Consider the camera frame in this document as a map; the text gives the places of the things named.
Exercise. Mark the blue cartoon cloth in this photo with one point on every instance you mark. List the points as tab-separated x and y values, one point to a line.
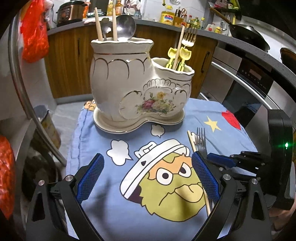
148	189

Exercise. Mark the electric pressure cooker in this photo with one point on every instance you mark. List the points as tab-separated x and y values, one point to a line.
70	12

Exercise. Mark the stainless oven handle bar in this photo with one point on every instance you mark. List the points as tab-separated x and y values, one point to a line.
267	102

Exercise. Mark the yellow cooking oil bottle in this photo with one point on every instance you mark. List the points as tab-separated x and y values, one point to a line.
167	18

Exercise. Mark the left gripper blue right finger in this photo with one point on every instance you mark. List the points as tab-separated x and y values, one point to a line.
211	185

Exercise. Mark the red plastic bag hanging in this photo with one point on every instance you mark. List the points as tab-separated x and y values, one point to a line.
34	31

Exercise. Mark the yellow green tulip utensil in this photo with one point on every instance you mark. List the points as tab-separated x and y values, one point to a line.
185	55
171	54

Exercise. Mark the gold fork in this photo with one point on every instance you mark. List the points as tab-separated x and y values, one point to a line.
189	37

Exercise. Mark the large silver spoon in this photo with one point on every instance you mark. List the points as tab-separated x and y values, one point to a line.
126	27

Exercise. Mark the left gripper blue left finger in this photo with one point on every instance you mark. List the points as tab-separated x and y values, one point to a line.
87	177

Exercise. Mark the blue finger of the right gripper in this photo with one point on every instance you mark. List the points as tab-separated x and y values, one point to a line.
221	160

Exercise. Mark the black wok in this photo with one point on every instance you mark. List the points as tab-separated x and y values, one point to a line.
244	33

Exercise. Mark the red plastic bag lower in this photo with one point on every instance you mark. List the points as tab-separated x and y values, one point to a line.
8	178

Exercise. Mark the wooden knife block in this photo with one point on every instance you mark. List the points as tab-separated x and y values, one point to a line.
178	21

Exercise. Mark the metal shelf rack pole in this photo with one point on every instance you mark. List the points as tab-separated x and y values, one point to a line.
21	91

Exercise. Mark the cream ceramic utensil holder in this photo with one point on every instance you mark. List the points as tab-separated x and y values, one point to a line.
127	84

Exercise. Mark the small trash bin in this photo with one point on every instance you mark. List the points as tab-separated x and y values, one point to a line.
43	115

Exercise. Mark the silver fork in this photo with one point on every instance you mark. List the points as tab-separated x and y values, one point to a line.
201	142

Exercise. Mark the cream ceramic holder saucer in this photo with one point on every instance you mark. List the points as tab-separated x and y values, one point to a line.
114	127

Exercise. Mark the wooden chopstick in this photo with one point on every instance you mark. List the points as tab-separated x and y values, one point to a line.
114	25
98	26
196	165
179	47

